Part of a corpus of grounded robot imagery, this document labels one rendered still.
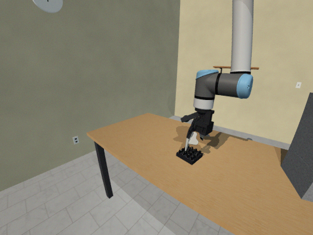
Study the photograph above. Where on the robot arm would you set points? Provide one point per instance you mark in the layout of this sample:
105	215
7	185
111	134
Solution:
238	83

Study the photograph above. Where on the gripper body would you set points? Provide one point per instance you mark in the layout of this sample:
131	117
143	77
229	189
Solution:
203	123

